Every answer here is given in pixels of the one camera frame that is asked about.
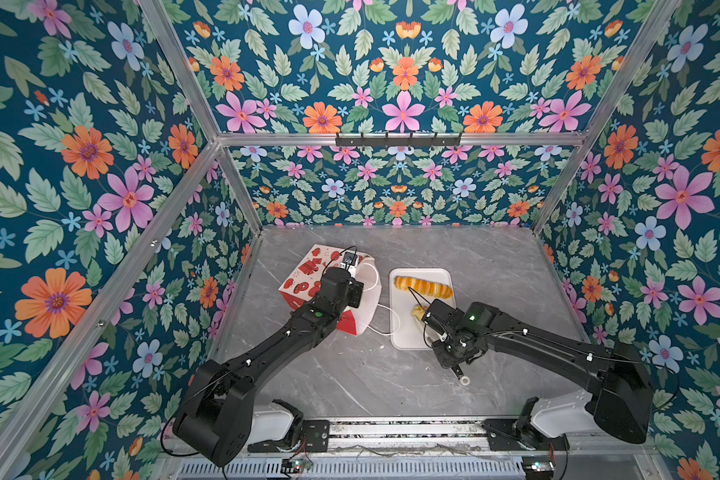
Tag red and white paper bag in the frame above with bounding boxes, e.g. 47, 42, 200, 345
279, 244, 382, 336

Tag metal food tongs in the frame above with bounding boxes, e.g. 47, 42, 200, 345
416, 305, 472, 387

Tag long yellow fake bread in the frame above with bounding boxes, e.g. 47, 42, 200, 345
394, 276, 454, 299

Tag curved croissant fake bread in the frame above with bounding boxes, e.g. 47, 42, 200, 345
411, 305, 427, 322

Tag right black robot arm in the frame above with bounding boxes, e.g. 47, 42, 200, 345
422, 300, 654, 449

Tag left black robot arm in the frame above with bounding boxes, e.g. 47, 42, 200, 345
172, 267, 364, 467

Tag white rectangular tray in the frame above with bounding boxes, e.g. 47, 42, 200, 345
389, 268, 456, 351

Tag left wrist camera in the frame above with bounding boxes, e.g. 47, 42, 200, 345
340, 251, 361, 270

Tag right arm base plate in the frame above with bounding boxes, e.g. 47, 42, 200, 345
481, 418, 570, 452

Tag aluminium front rail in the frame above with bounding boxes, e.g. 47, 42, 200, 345
167, 416, 661, 457

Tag black hook rail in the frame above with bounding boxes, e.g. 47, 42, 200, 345
334, 132, 462, 148

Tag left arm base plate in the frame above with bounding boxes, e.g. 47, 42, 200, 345
246, 420, 331, 454

